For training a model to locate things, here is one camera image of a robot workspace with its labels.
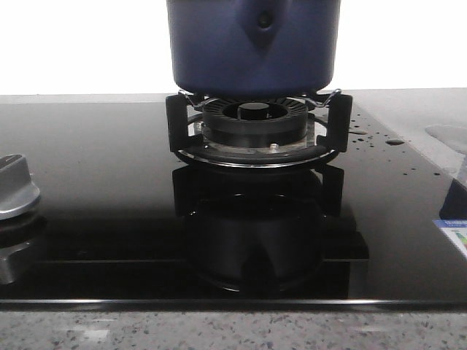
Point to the dark blue cooking pot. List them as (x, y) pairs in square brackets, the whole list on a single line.
[(253, 49)]

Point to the black pot support grate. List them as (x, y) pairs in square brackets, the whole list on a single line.
[(329, 118)]

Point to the black gas burner head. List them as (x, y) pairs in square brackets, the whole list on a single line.
[(267, 125)]

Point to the black glass stove top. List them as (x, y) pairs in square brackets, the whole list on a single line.
[(124, 225)]

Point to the silver stove control knob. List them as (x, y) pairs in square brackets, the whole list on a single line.
[(19, 194)]

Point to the blue energy label sticker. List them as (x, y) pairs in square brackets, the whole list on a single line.
[(455, 230)]

